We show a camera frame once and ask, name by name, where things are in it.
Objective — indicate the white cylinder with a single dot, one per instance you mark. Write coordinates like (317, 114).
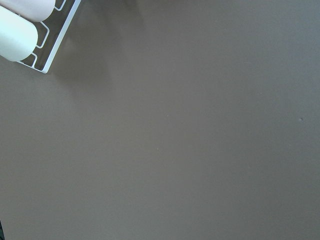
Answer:
(18, 36)

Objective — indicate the pale pink cylinder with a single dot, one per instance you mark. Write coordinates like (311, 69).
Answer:
(34, 10)

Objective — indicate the white wire rack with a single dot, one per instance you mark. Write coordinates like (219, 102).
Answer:
(51, 33)

